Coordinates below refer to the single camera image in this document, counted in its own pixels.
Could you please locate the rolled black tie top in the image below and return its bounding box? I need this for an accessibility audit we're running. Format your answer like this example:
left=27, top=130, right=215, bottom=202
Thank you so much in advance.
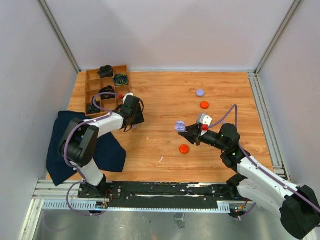
left=97, top=65, right=114, bottom=78

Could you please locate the orange earbud case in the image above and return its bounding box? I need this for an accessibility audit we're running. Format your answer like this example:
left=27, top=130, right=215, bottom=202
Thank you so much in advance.
left=179, top=144, right=190, bottom=154
left=200, top=101, right=210, bottom=110

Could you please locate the purple earbud case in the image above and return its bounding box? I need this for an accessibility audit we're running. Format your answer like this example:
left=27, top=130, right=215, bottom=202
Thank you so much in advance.
left=195, top=89, right=205, bottom=98
left=174, top=120, right=186, bottom=133

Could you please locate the rolled black orange tie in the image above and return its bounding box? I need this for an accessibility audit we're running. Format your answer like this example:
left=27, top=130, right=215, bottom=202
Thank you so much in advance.
left=99, top=85, right=116, bottom=100

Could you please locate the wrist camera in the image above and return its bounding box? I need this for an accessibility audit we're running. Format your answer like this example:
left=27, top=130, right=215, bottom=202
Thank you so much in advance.
left=196, top=113, right=213, bottom=126
left=124, top=92, right=134, bottom=98

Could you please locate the folded dark tie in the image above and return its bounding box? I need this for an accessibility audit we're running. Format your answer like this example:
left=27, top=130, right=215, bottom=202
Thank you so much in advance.
left=86, top=97, right=101, bottom=115

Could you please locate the wooden compartment tray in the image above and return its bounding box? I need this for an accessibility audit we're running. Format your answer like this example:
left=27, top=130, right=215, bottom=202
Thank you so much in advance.
left=85, top=65, right=131, bottom=118

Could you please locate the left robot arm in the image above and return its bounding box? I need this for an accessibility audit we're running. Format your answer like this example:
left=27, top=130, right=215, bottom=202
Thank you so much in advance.
left=58, top=92, right=145, bottom=198

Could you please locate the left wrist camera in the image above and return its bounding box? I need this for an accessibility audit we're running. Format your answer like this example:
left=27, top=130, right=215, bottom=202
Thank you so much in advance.
left=124, top=92, right=134, bottom=98

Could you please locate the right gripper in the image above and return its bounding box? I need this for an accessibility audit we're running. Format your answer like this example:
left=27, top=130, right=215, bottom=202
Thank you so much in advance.
left=179, top=123, right=227, bottom=152

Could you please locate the dark blue cloth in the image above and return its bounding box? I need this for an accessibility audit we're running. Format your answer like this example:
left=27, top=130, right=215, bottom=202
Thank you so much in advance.
left=46, top=111, right=127, bottom=186

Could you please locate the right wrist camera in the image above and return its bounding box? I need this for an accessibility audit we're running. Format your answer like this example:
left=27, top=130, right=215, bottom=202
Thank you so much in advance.
left=196, top=113, right=213, bottom=126

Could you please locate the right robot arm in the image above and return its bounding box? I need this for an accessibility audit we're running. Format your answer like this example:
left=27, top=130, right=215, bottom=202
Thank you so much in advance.
left=175, top=123, right=320, bottom=240

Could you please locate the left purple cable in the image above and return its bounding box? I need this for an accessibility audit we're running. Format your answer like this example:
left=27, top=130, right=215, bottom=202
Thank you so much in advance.
left=64, top=91, right=125, bottom=217

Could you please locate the rolled green patterned tie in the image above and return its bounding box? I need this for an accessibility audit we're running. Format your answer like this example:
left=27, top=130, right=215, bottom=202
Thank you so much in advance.
left=113, top=73, right=129, bottom=87

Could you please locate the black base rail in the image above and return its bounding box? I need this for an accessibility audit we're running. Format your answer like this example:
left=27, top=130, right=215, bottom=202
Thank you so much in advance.
left=77, top=181, right=232, bottom=211

